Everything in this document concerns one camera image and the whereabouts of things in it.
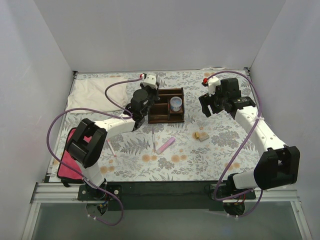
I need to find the clear round clip container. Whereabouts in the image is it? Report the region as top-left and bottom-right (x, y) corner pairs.
(169, 96), (183, 112)

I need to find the brown and grey eraser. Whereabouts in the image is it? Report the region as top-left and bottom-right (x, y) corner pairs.
(194, 131), (210, 142)

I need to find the purple pink highlighter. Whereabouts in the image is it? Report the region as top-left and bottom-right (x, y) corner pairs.
(155, 137), (176, 155)

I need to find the pink capped white pen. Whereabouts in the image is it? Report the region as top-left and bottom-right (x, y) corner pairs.
(106, 139), (117, 158)

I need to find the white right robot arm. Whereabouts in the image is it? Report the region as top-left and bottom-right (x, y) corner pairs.
(199, 76), (300, 199)

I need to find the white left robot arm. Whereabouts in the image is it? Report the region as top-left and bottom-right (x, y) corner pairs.
(65, 82), (160, 200)

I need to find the brown wooden desk organizer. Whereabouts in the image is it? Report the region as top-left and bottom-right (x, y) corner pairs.
(148, 88), (185, 124)

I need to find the white folded cloth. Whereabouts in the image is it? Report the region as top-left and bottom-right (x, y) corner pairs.
(66, 77), (128, 114)

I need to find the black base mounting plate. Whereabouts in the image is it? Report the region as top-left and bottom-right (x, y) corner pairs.
(77, 179), (257, 212)

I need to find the pink cloth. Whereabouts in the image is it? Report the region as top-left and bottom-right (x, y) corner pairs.
(56, 127), (93, 188)

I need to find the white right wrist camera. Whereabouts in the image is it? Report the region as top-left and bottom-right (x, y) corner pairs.
(202, 76), (221, 97)

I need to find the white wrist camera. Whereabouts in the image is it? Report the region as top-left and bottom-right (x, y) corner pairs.
(140, 72), (160, 90)
(202, 76), (221, 97)

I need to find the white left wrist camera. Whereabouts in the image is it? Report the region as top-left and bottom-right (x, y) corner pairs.
(140, 72), (160, 90)

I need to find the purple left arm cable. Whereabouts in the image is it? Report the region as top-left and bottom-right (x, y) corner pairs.
(46, 73), (146, 227)

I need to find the aluminium frame rail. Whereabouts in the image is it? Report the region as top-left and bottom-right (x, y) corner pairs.
(19, 67), (313, 240)

